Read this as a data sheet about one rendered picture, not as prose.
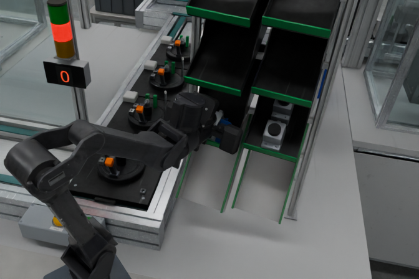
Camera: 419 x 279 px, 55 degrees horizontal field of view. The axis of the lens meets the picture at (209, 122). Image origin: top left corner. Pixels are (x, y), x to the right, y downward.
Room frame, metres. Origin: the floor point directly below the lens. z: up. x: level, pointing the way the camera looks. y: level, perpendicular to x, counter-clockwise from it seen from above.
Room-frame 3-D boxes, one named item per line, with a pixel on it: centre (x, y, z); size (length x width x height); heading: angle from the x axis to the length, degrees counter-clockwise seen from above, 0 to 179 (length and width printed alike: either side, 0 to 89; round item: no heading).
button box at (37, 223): (0.66, 0.37, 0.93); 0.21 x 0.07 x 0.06; 82
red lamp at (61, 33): (1.00, 0.42, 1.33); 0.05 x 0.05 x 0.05
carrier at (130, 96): (1.11, 0.22, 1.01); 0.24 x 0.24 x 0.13; 82
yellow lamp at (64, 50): (1.00, 0.42, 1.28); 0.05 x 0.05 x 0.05
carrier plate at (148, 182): (0.86, 0.25, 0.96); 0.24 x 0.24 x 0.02; 82
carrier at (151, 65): (1.36, 0.18, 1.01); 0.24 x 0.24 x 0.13; 82
